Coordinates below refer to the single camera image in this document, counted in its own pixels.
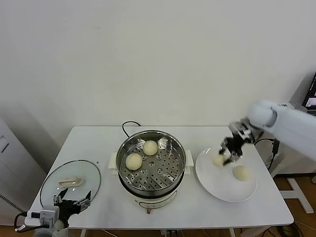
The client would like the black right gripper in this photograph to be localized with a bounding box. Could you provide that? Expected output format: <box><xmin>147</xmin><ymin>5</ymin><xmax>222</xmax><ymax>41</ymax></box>
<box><xmin>219</xmin><ymin>135</ymin><xmax>245</xmax><ymax>165</ymax></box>

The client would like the black cooker power cord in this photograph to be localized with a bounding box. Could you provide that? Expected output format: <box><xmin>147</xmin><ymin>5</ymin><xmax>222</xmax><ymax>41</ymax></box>
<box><xmin>122</xmin><ymin>121</ymin><xmax>142</xmax><ymax>138</ymax></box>

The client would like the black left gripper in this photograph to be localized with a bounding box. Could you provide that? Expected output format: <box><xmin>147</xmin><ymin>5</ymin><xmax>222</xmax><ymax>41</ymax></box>
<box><xmin>53</xmin><ymin>188</ymin><xmax>91</xmax><ymax>224</ymax></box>

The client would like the white electric cooker base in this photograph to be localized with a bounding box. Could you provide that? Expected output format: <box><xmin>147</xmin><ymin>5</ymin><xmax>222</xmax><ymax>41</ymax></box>
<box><xmin>108</xmin><ymin>150</ymin><xmax>194</xmax><ymax>214</ymax></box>

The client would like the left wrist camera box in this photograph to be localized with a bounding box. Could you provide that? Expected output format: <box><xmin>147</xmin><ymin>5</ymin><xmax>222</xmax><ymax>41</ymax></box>
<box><xmin>26</xmin><ymin>205</ymin><xmax>60</xmax><ymax>227</ymax></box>

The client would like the round glass pot lid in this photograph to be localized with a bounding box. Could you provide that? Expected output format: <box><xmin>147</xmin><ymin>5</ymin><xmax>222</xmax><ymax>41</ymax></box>
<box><xmin>39</xmin><ymin>159</ymin><xmax>102</xmax><ymax>218</ymax></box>

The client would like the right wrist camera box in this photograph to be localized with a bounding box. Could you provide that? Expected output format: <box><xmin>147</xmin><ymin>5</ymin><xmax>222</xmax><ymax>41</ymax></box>
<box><xmin>229</xmin><ymin>119</ymin><xmax>255</xmax><ymax>143</ymax></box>

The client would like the black cable with adapter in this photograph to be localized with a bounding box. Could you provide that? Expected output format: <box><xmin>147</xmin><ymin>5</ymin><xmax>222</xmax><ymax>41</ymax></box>
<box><xmin>254</xmin><ymin>138</ymin><xmax>281</xmax><ymax>173</ymax></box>

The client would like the white side desk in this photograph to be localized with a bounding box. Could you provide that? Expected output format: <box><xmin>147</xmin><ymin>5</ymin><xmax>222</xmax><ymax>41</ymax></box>
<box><xmin>281</xmin><ymin>178</ymin><xmax>315</xmax><ymax>214</ymax></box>

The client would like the open laptop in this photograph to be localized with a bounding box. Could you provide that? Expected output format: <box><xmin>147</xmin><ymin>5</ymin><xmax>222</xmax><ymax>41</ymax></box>
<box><xmin>302</xmin><ymin>73</ymin><xmax>316</xmax><ymax>112</ymax></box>

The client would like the white steamed baozi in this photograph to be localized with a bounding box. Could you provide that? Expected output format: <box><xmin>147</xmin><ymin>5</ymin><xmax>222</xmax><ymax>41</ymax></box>
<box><xmin>125</xmin><ymin>153</ymin><xmax>143</xmax><ymax>171</ymax></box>
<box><xmin>233</xmin><ymin>165</ymin><xmax>252</xmax><ymax>182</ymax></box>
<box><xmin>213</xmin><ymin>155</ymin><xmax>227</xmax><ymax>169</ymax></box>
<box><xmin>142</xmin><ymin>140</ymin><xmax>159</xmax><ymax>156</ymax></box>

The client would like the white round plate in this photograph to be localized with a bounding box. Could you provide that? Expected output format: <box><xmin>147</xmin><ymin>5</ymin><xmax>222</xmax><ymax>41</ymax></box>
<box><xmin>195</xmin><ymin>147</ymin><xmax>258</xmax><ymax>203</ymax></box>

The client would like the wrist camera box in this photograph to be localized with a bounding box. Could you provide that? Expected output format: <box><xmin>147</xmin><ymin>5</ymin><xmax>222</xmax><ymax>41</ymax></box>
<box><xmin>26</xmin><ymin>205</ymin><xmax>60</xmax><ymax>227</ymax></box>
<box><xmin>229</xmin><ymin>119</ymin><xmax>255</xmax><ymax>143</ymax></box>

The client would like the stainless steel steamer basket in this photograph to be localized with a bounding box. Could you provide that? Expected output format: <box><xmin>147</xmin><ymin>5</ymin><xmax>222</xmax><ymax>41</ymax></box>
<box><xmin>116</xmin><ymin>130</ymin><xmax>187</xmax><ymax>193</ymax></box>

